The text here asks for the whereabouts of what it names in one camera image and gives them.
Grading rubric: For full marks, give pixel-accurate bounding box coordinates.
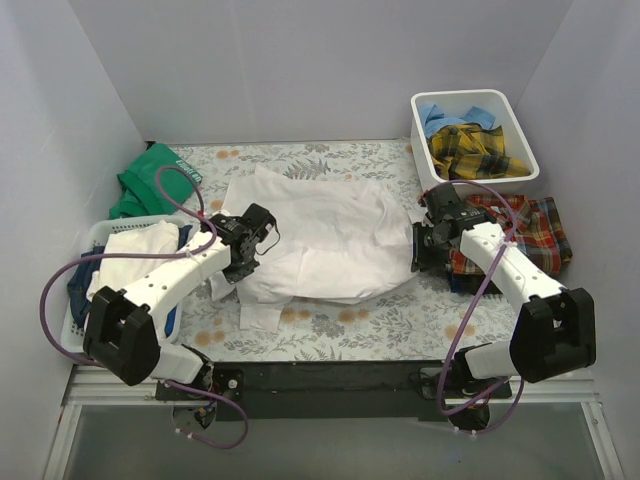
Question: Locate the white long sleeve shirt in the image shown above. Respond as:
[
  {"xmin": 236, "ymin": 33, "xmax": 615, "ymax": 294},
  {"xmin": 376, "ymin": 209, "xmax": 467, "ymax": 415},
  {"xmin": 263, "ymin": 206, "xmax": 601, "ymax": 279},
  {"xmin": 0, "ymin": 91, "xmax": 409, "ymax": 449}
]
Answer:
[{"xmin": 209, "ymin": 166, "xmax": 414, "ymax": 332}]

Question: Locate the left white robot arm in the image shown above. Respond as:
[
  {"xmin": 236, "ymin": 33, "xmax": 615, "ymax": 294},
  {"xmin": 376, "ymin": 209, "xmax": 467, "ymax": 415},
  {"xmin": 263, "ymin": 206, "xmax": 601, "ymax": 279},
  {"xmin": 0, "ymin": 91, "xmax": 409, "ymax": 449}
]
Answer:
[{"xmin": 83, "ymin": 203, "xmax": 278, "ymax": 400}]

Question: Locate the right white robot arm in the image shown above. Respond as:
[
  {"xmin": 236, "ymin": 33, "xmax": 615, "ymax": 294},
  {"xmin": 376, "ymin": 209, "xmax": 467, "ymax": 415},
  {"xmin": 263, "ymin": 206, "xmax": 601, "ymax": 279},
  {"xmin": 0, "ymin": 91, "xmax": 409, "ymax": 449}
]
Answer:
[{"xmin": 411, "ymin": 182, "xmax": 596, "ymax": 398}]

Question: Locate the floral table cloth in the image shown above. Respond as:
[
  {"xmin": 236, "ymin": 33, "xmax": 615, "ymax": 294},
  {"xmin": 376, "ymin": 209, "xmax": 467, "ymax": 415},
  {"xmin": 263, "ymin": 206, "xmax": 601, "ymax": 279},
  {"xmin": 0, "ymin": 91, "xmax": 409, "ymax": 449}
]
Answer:
[{"xmin": 144, "ymin": 140, "xmax": 557, "ymax": 362}]

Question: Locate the yellow plaid shirt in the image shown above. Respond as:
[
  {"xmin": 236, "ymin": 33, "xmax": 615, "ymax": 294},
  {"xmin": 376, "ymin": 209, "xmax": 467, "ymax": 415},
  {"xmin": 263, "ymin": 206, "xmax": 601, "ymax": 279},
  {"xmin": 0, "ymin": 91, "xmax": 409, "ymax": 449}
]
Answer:
[{"xmin": 428, "ymin": 123, "xmax": 531, "ymax": 180}]

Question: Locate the green shirt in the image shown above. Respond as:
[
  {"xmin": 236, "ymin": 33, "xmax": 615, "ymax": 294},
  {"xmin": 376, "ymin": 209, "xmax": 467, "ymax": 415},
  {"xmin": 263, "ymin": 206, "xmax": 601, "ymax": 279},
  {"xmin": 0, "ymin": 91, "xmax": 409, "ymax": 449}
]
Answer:
[{"xmin": 109, "ymin": 143, "xmax": 202, "ymax": 219}]

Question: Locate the red plaid shirt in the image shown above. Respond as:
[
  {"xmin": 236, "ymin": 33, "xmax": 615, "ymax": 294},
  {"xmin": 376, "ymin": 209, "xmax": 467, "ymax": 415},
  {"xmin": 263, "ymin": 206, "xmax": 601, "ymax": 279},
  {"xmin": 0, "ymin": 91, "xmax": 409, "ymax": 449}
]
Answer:
[{"xmin": 445, "ymin": 195, "xmax": 573, "ymax": 294}]

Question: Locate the blue shirt in bin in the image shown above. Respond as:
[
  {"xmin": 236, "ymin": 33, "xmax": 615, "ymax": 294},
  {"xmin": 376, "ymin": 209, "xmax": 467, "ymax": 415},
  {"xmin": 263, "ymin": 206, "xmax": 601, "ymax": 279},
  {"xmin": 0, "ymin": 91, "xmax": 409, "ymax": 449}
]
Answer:
[{"xmin": 418, "ymin": 103, "xmax": 495, "ymax": 139}]

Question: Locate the white plastic bin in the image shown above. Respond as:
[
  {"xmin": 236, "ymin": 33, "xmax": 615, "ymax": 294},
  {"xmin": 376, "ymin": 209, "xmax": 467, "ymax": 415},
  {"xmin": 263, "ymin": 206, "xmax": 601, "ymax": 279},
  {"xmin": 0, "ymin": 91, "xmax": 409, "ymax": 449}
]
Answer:
[{"xmin": 410, "ymin": 89, "xmax": 540, "ymax": 194}]

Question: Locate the dark blue garment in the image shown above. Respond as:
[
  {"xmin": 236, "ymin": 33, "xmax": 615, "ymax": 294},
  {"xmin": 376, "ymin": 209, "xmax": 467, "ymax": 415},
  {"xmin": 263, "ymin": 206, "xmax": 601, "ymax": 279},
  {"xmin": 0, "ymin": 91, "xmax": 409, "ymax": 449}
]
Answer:
[{"xmin": 67, "ymin": 258, "xmax": 101, "ymax": 329}]

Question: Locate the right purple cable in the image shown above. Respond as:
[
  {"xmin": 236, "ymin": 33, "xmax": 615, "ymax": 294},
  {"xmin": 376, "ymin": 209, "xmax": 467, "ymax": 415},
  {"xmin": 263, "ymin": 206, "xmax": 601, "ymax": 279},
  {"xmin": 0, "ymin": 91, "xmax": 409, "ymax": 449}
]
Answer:
[{"xmin": 421, "ymin": 180, "xmax": 524, "ymax": 434}]

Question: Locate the purple cable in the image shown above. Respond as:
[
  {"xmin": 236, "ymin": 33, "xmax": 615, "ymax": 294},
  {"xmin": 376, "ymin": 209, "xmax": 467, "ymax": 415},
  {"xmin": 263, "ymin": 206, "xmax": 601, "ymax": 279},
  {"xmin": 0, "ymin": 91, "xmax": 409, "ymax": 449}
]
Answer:
[
  {"xmin": 39, "ymin": 166, "xmax": 250, "ymax": 449},
  {"xmin": 421, "ymin": 180, "xmax": 524, "ymax": 434}
]

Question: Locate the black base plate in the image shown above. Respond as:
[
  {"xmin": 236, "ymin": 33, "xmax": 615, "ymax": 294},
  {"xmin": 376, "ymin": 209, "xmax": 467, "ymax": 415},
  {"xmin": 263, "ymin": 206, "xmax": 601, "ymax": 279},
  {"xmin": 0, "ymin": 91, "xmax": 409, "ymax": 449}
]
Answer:
[{"xmin": 155, "ymin": 359, "xmax": 517, "ymax": 422}]

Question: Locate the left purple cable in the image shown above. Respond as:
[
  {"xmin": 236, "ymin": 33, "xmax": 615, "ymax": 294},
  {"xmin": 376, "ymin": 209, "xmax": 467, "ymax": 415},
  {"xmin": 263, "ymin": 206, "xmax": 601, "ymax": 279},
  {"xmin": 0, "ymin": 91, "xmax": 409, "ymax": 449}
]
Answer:
[{"xmin": 39, "ymin": 166, "xmax": 250, "ymax": 449}]

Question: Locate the aluminium frame rail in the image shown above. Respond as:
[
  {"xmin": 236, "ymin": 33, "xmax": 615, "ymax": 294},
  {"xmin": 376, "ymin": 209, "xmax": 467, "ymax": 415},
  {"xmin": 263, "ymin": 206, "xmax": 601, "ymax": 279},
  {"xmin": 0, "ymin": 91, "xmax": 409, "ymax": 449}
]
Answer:
[{"xmin": 62, "ymin": 367, "xmax": 601, "ymax": 406}]

